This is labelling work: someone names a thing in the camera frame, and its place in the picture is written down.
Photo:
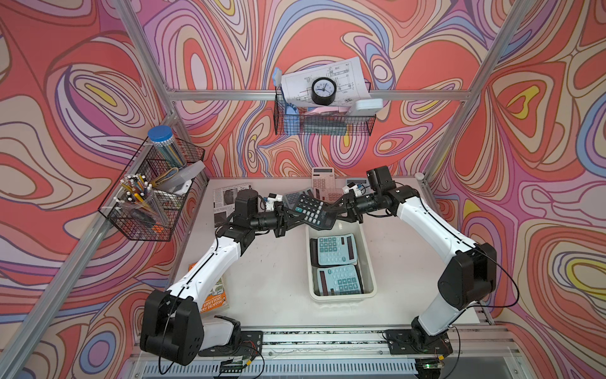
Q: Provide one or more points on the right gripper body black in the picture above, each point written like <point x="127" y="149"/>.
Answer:
<point x="353" y="206"/>

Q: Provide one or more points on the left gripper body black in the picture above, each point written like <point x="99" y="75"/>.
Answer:
<point x="278" y="228"/>

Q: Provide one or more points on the black calculator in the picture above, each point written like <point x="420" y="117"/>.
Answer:
<point x="313" y="251"/>
<point x="315" y="212"/>

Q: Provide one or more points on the light blue calculator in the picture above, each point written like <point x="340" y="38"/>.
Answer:
<point x="338" y="280"/>
<point x="358" y="181"/>
<point x="337" y="250"/>
<point x="291" y="198"/>

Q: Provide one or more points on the light blue calculator front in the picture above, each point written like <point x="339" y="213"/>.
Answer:
<point x="338" y="280"/>

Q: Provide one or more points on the black calculator front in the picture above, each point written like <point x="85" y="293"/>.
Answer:
<point x="313" y="251"/>

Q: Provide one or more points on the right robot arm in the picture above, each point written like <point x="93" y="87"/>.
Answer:
<point x="470" y="267"/>

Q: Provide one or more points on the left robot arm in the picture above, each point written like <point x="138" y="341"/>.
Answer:
<point x="173" y="328"/>

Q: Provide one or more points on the pink calculator back top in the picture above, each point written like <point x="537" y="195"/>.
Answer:
<point x="324" y="180"/>

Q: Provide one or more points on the white plastic storage box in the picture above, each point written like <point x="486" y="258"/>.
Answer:
<point x="364" y="265"/>

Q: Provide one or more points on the white rounded device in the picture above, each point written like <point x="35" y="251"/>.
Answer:
<point x="366" y="107"/>

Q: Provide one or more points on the orange paperback book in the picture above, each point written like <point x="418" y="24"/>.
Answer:
<point x="217" y="298"/>

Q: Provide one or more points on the white stapler in basket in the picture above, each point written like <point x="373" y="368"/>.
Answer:
<point x="180" y="181"/>

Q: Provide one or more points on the black round clock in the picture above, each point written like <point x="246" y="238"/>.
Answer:
<point x="323" y="91"/>

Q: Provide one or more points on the white paper drawing sheet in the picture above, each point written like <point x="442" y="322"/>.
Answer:
<point x="338" y="84"/>

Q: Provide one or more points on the blue lid pencil jar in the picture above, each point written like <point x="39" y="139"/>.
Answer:
<point x="165" y="143"/>

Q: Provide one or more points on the clear cup of pencils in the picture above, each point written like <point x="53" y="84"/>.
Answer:
<point x="137" y="198"/>

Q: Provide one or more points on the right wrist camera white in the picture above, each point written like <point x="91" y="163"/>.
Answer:
<point x="358" y="191"/>

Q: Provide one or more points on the black wire basket back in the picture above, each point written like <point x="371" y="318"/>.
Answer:
<point x="295" y="121"/>

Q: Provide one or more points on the black wire basket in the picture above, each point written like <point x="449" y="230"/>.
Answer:
<point x="148" y="162"/>
<point x="295" y="121"/>

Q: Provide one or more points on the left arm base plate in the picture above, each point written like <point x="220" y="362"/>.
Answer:
<point x="247" y="343"/>

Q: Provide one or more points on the black wire basket left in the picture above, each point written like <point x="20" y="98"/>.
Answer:
<point x="148" y="162"/>

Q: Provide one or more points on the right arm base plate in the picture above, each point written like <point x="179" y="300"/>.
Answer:
<point x="410" y="341"/>

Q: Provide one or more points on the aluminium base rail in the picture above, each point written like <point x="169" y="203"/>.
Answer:
<point x="483" y="350"/>

